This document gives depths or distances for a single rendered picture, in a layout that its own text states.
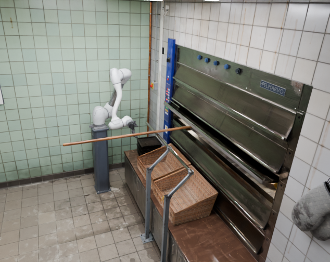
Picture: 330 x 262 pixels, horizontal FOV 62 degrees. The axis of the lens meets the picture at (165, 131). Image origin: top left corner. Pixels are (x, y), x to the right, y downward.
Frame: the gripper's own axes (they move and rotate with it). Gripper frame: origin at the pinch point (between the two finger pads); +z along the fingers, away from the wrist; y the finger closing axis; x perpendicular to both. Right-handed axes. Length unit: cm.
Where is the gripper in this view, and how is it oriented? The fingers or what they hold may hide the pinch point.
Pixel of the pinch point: (136, 131)
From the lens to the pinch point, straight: 314.4
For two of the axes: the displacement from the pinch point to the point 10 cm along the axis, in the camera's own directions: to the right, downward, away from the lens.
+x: -9.2, 1.2, -3.8
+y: -0.5, 9.1, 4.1
